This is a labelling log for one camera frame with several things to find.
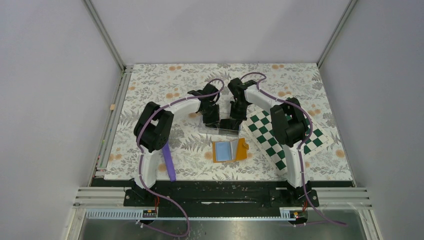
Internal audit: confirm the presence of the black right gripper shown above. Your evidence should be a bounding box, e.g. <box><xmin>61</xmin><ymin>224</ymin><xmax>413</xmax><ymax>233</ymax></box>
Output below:
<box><xmin>229</xmin><ymin>100</ymin><xmax>250</xmax><ymax>128</ymax></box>

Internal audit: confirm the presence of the black credit card stack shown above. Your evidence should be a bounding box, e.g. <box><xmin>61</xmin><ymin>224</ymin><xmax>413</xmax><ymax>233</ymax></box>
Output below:
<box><xmin>218</xmin><ymin>118</ymin><xmax>242</xmax><ymax>136</ymax></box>

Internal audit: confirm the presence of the clear acrylic card box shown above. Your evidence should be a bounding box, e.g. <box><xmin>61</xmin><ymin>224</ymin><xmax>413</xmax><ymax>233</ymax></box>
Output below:
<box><xmin>198</xmin><ymin>112</ymin><xmax>242</xmax><ymax>137</ymax></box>

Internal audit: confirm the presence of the orange leather card holder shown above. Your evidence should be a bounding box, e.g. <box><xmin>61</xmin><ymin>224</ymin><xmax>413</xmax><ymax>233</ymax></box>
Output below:
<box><xmin>212</xmin><ymin>138</ymin><xmax>250</xmax><ymax>163</ymax></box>

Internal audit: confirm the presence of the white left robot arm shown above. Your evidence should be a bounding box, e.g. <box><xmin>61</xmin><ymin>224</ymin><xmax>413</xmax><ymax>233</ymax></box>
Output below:
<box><xmin>133</xmin><ymin>82</ymin><xmax>222</xmax><ymax>206</ymax></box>

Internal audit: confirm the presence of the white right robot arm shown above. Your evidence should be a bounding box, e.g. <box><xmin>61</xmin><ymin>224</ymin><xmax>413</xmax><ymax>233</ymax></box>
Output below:
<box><xmin>227</xmin><ymin>78</ymin><xmax>311</xmax><ymax>206</ymax></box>

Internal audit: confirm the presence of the green white chessboard mat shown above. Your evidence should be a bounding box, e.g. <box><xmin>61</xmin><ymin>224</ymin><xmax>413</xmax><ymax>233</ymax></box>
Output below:
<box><xmin>243</xmin><ymin>103</ymin><xmax>334</xmax><ymax>173</ymax></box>

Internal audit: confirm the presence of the floral patterned table mat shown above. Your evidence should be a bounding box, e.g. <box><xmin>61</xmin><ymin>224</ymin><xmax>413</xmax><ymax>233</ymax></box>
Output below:
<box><xmin>92</xmin><ymin>63</ymin><xmax>353</xmax><ymax>185</ymax></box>

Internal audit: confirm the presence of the purple marker pen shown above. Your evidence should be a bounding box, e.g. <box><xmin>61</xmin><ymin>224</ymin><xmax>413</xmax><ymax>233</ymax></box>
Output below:
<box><xmin>162</xmin><ymin>142</ymin><xmax>177</xmax><ymax>182</ymax></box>

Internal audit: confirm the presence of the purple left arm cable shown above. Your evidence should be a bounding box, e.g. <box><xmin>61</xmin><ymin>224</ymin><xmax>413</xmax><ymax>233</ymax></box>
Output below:
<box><xmin>136</xmin><ymin>78</ymin><xmax>225</xmax><ymax>238</ymax></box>

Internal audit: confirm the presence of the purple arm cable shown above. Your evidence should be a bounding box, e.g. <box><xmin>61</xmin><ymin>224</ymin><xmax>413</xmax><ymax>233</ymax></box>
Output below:
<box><xmin>136</xmin><ymin>78</ymin><xmax>225</xmax><ymax>238</ymax></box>
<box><xmin>239</xmin><ymin>71</ymin><xmax>348</xmax><ymax>228</ymax></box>

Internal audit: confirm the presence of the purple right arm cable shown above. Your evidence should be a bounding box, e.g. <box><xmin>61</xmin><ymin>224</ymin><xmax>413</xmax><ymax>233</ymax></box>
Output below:
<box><xmin>239</xmin><ymin>71</ymin><xmax>348</xmax><ymax>228</ymax></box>

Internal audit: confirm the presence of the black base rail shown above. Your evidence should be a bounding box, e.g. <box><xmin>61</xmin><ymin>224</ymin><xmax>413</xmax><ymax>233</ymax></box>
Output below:
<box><xmin>74</xmin><ymin>178</ymin><xmax>362</xmax><ymax>221</ymax></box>

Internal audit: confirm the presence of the right aluminium frame post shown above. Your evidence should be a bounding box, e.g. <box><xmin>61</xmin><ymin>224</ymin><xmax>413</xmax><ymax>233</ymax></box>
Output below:
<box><xmin>316</xmin><ymin>0</ymin><xmax>358</xmax><ymax>69</ymax></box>

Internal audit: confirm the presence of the aluminium frame post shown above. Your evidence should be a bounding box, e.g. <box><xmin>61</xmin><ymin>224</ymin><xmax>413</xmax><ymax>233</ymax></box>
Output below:
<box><xmin>316</xmin><ymin>0</ymin><xmax>358</xmax><ymax>69</ymax></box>
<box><xmin>82</xmin><ymin>0</ymin><xmax>127</xmax><ymax>72</ymax></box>

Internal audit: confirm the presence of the left aluminium frame post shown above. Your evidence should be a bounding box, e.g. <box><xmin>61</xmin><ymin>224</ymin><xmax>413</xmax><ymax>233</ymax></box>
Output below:
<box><xmin>82</xmin><ymin>0</ymin><xmax>127</xmax><ymax>72</ymax></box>

